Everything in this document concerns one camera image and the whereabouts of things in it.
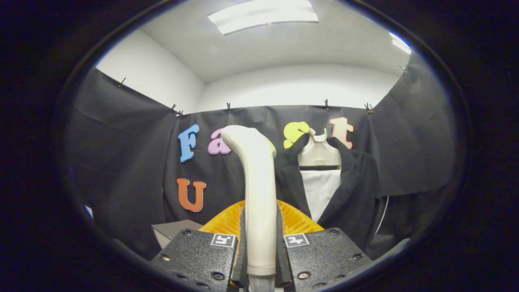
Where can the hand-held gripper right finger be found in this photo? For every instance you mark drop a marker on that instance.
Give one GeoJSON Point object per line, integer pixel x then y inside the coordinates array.
{"type": "Point", "coordinates": [284, 267]}

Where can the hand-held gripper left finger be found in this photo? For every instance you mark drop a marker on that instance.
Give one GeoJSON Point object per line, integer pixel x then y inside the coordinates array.
{"type": "Point", "coordinates": [238, 267]}

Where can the black suit jacket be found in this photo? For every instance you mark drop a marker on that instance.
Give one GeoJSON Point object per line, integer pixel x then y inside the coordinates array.
{"type": "Point", "coordinates": [352, 194]}

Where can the grey cabinet unit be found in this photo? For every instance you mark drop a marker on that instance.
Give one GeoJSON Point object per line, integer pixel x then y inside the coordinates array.
{"type": "Point", "coordinates": [170, 231]}

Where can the white mannequin torso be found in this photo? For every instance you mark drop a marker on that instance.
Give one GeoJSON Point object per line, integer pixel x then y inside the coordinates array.
{"type": "Point", "coordinates": [320, 190]}

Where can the black backdrop cloth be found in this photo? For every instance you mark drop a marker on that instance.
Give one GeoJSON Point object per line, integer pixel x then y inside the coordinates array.
{"type": "Point", "coordinates": [129, 162]}

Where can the small ceiling light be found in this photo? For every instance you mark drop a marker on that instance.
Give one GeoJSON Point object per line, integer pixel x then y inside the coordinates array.
{"type": "Point", "coordinates": [401, 44]}

